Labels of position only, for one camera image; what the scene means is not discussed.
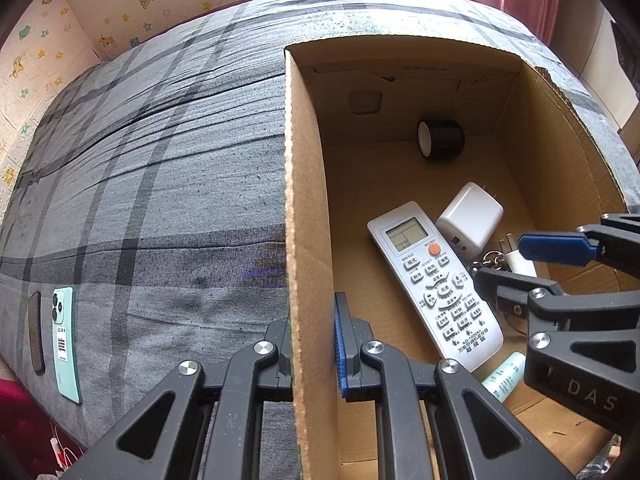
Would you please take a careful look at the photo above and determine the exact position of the gray plaid bedsheet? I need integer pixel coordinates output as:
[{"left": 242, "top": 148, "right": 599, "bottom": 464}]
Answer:
[{"left": 0, "top": 0, "right": 640, "bottom": 480}]

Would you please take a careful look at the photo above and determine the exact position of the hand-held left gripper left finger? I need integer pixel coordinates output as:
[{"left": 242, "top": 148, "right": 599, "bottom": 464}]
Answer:
[{"left": 75, "top": 317, "right": 295, "bottom": 480}]

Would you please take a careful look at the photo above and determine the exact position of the white cable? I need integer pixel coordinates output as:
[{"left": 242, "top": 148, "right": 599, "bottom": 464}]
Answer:
[{"left": 49, "top": 425, "right": 81, "bottom": 473}]

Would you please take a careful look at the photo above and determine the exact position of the teal tube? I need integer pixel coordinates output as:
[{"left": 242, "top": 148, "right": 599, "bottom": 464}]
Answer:
[{"left": 481, "top": 351, "right": 527, "bottom": 403}]

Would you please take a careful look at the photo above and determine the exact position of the large white charger plug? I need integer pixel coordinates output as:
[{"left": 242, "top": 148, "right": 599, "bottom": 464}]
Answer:
[{"left": 435, "top": 182, "right": 505, "bottom": 256}]

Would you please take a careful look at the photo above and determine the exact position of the cardboard box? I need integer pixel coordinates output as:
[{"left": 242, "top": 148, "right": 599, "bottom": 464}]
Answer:
[{"left": 284, "top": 35, "right": 640, "bottom": 480}]

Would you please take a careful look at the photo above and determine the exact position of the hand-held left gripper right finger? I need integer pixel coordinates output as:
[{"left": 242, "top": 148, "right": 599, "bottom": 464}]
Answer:
[{"left": 333, "top": 291, "right": 576, "bottom": 480}]

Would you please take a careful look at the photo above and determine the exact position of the beige wardrobe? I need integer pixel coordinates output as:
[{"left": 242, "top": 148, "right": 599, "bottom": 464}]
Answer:
[{"left": 555, "top": 0, "right": 640, "bottom": 161}]

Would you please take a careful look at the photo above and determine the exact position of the white remote control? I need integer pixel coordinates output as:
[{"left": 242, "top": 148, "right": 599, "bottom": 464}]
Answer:
[{"left": 366, "top": 201, "right": 504, "bottom": 373}]

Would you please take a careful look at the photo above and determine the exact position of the small white charger plug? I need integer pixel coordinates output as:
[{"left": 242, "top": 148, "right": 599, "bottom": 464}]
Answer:
[{"left": 500, "top": 234, "right": 538, "bottom": 278}]

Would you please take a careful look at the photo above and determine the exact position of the black cylinder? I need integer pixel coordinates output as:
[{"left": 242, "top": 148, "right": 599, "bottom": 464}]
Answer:
[{"left": 417, "top": 118, "right": 467, "bottom": 162}]

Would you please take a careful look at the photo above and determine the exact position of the green phone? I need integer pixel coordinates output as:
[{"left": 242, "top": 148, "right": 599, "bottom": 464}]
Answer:
[{"left": 51, "top": 286, "right": 82, "bottom": 405}]

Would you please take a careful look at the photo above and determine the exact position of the black phone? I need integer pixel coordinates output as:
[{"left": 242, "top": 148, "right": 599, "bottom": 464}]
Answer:
[{"left": 27, "top": 291, "right": 46, "bottom": 375}]

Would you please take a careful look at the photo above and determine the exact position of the keychain with carabiner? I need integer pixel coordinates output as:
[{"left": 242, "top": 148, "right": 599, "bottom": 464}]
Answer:
[{"left": 467, "top": 250, "right": 506, "bottom": 273}]

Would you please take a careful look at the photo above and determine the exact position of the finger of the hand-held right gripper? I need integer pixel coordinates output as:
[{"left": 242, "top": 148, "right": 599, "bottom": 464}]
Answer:
[
  {"left": 516, "top": 212, "right": 640, "bottom": 272},
  {"left": 472, "top": 266, "right": 640, "bottom": 352}
]

